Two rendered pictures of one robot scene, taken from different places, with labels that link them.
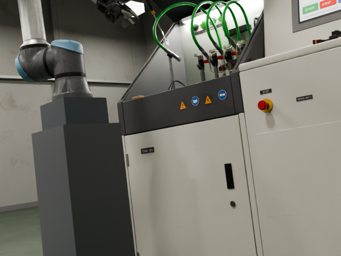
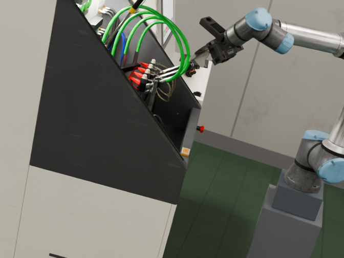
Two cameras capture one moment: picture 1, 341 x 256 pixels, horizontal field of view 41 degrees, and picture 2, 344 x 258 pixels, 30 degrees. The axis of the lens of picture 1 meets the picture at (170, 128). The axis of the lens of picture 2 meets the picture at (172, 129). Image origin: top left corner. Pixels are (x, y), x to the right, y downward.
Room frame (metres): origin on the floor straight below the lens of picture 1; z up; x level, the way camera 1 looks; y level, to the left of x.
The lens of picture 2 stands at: (3.58, 1.88, 1.96)
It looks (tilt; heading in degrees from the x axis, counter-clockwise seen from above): 22 degrees down; 232
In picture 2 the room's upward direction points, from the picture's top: 14 degrees clockwise
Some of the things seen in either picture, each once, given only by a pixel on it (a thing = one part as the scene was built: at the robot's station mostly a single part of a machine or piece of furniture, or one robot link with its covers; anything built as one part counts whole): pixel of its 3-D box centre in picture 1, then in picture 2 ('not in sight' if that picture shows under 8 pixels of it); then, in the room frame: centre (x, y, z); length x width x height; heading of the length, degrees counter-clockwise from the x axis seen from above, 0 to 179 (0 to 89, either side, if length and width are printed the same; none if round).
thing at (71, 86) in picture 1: (71, 88); (305, 172); (1.68, 0.35, 0.95); 0.15 x 0.15 x 0.10
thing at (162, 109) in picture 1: (175, 107); (185, 149); (2.00, -0.04, 0.87); 0.62 x 0.04 x 0.16; 51
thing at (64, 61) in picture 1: (66, 58); (315, 148); (1.68, 0.36, 1.07); 0.13 x 0.12 x 0.14; 71
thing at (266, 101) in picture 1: (264, 105); (199, 128); (1.68, -0.36, 0.80); 0.05 x 0.04 x 0.05; 51
